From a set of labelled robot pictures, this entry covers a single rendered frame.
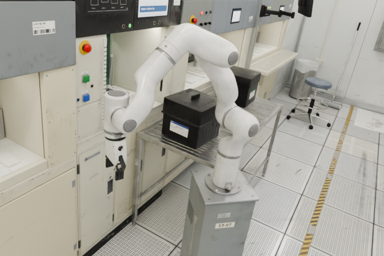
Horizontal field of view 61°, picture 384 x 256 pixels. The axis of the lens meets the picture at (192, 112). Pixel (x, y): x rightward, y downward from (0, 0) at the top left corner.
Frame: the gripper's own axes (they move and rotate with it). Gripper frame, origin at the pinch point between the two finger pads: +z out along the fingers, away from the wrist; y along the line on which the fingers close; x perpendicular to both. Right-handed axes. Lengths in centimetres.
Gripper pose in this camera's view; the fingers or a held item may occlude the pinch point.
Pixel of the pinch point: (114, 171)
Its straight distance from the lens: 128.2
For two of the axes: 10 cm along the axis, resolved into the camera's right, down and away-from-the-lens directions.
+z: -1.2, 9.1, 4.0
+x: -8.1, 1.4, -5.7
